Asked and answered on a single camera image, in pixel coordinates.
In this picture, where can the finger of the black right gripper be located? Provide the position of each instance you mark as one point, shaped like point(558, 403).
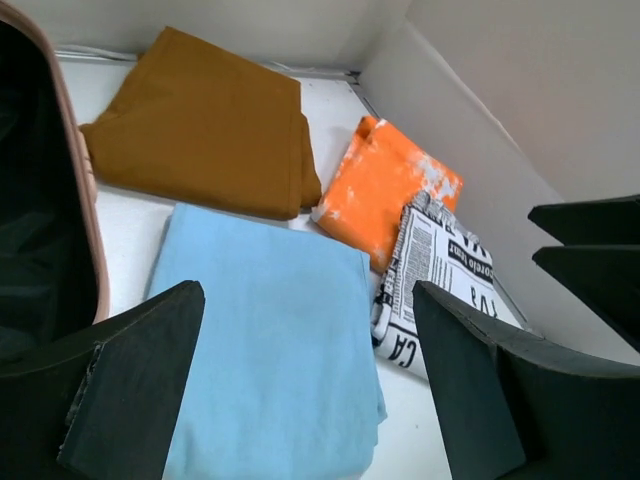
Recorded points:
point(613, 221)
point(603, 277)

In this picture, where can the light blue cloth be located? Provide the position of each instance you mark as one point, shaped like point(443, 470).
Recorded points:
point(283, 383)

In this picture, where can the brown cloth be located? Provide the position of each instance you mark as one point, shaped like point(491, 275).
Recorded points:
point(199, 124)

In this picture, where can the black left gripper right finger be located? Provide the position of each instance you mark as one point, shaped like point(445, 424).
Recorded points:
point(512, 405)

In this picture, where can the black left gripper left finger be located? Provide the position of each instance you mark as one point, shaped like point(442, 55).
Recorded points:
point(102, 402)

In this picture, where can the orange white cloth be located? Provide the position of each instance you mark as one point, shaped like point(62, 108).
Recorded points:
point(381, 171)

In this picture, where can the pink hard-shell suitcase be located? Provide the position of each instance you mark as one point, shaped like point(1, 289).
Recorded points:
point(54, 278)

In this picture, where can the newspaper print cloth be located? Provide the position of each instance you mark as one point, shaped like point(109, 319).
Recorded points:
point(431, 246)

